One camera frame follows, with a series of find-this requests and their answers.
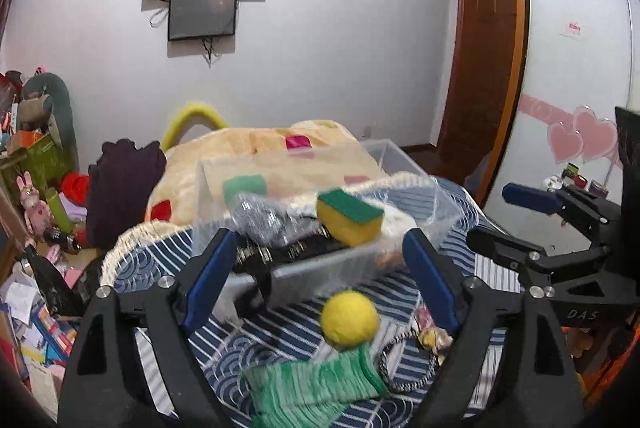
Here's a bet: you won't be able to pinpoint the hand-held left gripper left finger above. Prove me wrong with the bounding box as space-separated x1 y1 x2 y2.
57 228 238 428

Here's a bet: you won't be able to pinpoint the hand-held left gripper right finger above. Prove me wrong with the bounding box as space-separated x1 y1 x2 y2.
402 228 586 428

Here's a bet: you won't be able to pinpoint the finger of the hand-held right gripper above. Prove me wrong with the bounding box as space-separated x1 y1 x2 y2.
502 182 623 234
465 228 611 299

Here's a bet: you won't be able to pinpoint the yellow felt ball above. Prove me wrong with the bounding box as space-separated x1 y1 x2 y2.
320 291 381 349

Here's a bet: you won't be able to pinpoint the clear plastic storage bin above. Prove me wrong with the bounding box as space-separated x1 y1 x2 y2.
192 139 468 309

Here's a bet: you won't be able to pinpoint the black patterned cloth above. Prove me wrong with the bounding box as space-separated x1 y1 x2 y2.
235 228 351 309

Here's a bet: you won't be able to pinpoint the small floral fabric piece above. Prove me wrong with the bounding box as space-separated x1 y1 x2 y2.
415 308 453 354

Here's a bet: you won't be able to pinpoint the orange cloth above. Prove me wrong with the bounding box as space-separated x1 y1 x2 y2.
565 308 640 389

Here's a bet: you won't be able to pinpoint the silver crinkled plastic bag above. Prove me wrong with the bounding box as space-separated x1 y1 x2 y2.
232 193 326 254

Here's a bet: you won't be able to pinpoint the pink heart stickers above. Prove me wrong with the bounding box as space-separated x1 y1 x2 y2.
547 106 621 165

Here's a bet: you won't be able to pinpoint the blue wave-patterned cloth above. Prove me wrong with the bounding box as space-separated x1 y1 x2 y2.
100 173 526 428

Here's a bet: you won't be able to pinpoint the green foam block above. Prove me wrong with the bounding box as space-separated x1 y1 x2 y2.
222 175 266 209

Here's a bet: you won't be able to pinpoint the yellow and green sponge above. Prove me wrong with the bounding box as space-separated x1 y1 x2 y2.
316 189 385 246

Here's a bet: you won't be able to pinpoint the dark purple garment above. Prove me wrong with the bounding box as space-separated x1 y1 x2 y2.
86 139 168 249

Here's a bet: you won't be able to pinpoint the cream patchwork blanket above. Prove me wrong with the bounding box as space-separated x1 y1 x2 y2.
147 119 383 229

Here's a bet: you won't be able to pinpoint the green knitted sock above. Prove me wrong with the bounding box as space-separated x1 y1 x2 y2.
240 340 388 428

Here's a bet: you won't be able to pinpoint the wooden wardrobe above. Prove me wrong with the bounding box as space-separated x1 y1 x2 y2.
402 0 531 209

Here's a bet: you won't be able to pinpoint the white sliding wardrobe door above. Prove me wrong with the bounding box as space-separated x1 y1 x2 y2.
487 0 640 209

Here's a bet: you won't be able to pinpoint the dark glass bottle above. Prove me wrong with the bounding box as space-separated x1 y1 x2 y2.
44 228 81 255

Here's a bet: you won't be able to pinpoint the red cloth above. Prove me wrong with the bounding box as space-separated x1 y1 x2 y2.
60 173 92 209

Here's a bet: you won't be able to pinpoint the green bottle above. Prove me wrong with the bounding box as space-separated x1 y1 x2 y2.
46 188 76 233

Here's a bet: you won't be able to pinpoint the yellow-green padded tube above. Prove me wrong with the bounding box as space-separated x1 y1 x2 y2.
161 102 230 149

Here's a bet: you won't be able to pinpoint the pile of papers and books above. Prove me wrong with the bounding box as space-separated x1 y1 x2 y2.
0 243 86 409

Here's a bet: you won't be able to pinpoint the pink rabbit plush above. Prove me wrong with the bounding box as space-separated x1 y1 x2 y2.
16 173 53 234

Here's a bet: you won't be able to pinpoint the green cardboard box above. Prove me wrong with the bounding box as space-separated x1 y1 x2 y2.
0 133 76 204

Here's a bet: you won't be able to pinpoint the grey plush toy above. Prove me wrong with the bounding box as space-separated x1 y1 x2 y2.
20 71 78 159

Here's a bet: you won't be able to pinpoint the black and white cord loop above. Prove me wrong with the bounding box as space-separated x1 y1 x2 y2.
377 330 446 393

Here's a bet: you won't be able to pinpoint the black dangling cable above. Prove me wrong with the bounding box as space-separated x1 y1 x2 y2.
200 36 223 66

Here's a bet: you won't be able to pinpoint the small black wall monitor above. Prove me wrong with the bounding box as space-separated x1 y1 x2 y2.
167 0 238 42

